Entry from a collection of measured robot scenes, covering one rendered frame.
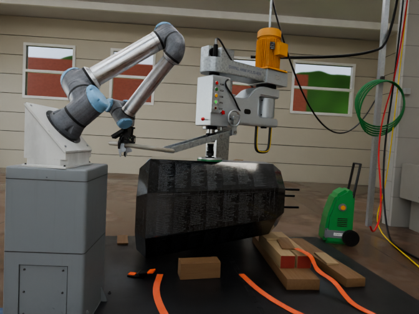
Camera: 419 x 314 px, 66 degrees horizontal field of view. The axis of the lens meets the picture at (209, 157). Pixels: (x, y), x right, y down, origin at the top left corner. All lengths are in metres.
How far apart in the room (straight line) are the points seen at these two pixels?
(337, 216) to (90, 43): 7.71
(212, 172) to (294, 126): 6.72
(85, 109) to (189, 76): 7.26
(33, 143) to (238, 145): 7.45
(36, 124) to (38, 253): 0.64
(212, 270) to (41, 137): 1.48
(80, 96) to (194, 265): 1.39
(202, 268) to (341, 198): 1.81
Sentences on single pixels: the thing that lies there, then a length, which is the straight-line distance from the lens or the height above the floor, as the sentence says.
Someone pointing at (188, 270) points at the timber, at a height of 0.09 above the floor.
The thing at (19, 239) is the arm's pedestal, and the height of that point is 0.49.
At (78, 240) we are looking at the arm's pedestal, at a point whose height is 0.49.
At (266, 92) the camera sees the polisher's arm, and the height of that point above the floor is 1.51.
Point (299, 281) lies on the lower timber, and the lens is 2.50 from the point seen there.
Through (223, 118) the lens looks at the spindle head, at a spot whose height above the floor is 1.22.
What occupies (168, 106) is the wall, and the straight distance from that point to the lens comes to 8.89.
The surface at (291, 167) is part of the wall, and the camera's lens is 9.25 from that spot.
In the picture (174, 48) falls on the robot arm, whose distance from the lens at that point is 1.94.
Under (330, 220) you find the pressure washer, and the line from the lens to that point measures 3.70.
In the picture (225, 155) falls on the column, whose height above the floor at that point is 0.87.
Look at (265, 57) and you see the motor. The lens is 3.28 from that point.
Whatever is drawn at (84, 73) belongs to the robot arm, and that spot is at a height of 1.36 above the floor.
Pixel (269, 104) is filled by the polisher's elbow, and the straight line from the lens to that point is 3.21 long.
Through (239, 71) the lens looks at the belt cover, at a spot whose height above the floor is 1.64.
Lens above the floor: 1.03
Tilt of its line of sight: 3 degrees down
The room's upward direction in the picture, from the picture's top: 3 degrees clockwise
